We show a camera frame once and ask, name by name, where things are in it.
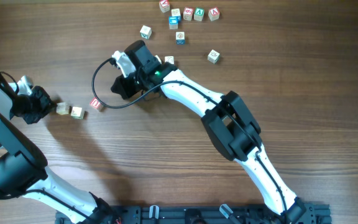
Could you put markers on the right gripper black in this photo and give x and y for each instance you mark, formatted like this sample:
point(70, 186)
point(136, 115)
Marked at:
point(124, 86)

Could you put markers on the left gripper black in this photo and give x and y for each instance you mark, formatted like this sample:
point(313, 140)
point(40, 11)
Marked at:
point(42, 104)

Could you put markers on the blue letter P block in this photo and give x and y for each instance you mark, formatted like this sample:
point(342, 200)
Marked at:
point(63, 108)

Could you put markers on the red sided picture block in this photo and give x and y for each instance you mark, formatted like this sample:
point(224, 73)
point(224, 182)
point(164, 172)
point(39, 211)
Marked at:
point(96, 104)

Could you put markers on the red letter M block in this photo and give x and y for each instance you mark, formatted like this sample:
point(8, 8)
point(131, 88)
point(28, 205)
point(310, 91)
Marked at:
point(77, 112)

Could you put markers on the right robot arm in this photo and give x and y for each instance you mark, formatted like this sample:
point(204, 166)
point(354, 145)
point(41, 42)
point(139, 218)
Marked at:
point(228, 122)

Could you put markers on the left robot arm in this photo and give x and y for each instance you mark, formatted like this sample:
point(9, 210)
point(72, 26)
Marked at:
point(24, 170)

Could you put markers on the red sided block bottom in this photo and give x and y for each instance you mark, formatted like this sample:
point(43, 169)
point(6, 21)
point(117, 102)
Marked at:
point(170, 59)

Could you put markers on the green sided block left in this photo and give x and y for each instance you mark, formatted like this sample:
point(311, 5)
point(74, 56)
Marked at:
point(146, 32)

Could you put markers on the green sided block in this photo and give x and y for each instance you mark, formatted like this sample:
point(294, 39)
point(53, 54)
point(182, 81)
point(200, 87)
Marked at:
point(213, 56)
point(146, 32)

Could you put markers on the orange picture blue block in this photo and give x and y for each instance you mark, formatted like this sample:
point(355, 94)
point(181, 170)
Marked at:
point(180, 38)

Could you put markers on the tan picture block top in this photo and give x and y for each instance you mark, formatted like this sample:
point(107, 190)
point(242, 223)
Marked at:
point(176, 12)

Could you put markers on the red letter block top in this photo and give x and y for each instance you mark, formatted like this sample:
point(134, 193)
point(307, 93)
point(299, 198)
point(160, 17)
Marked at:
point(164, 5)

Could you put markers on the green sided block right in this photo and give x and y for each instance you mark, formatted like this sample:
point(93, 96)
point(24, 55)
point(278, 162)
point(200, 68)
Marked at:
point(213, 56)

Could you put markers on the red number nine block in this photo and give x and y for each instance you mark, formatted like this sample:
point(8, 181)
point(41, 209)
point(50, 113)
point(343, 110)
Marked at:
point(188, 13)

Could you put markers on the green letter V block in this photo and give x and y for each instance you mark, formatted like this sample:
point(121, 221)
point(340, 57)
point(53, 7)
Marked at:
point(198, 14)

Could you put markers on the red letter A block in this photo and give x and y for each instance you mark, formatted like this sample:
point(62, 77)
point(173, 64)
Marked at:
point(213, 14)

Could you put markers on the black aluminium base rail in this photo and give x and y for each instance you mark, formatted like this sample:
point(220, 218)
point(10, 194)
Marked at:
point(256, 213)

